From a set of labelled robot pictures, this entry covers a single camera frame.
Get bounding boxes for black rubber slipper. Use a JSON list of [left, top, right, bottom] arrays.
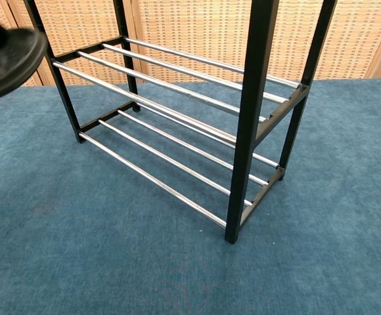
[[0, 18, 48, 104]]

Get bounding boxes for black metal shoe rack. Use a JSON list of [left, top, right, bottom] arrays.
[[24, 0, 338, 245]]

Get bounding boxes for blue carpet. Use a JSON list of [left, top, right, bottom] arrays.
[[0, 76, 381, 315]]

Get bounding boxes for woven rattan folding screen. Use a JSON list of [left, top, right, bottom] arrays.
[[0, 0, 381, 90]]

